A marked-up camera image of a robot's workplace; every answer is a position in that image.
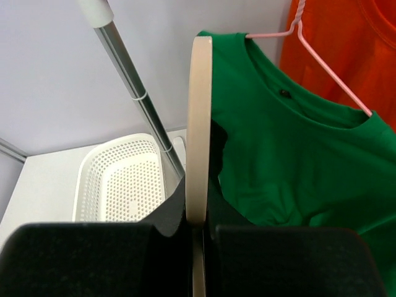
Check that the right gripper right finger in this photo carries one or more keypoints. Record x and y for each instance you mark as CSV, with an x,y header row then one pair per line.
x,y
304,261

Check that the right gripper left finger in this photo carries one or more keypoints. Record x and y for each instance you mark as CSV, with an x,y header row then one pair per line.
x,y
79,260

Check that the black t shirt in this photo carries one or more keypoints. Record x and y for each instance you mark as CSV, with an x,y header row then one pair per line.
x,y
167,269

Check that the green t shirt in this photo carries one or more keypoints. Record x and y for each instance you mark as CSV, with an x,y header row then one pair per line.
x,y
292,158

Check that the beige wooden hanger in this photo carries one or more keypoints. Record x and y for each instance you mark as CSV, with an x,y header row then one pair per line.
x,y
198,152

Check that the pink wire hanger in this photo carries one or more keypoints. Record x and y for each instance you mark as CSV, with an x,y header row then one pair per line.
x,y
297,22

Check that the white perforated plastic basket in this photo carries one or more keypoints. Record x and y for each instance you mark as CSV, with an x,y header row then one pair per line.
x,y
120,181

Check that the metal clothes rack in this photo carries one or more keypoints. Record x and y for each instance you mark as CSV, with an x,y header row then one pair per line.
x,y
101,18

